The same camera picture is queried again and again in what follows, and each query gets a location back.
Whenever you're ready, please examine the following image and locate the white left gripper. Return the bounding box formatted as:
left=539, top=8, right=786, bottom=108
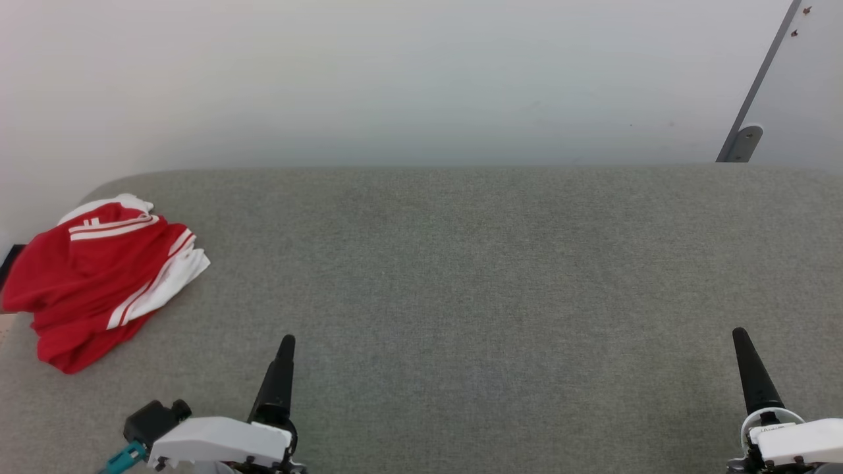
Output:
left=148, top=334, right=308, bottom=474

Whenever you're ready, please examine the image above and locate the grey metal bracket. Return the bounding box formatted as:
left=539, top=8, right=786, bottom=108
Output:
left=716, top=0, right=804, bottom=163
left=727, top=124, right=764, bottom=163

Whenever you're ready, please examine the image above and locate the grey fabric sofa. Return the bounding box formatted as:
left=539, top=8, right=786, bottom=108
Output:
left=0, top=165, right=843, bottom=474

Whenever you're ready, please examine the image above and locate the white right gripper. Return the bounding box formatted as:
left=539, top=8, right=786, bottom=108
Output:
left=728, top=327, right=843, bottom=474

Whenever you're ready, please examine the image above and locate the teal cable connector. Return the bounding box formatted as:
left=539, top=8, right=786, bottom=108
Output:
left=99, top=441, right=148, bottom=474

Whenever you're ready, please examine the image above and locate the red and white basketball jersey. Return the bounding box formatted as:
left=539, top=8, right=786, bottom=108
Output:
left=2, top=193, right=211, bottom=375

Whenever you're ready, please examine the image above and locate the white right gripper cable loop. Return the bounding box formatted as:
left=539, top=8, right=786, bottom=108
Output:
left=740, top=408, right=805, bottom=455

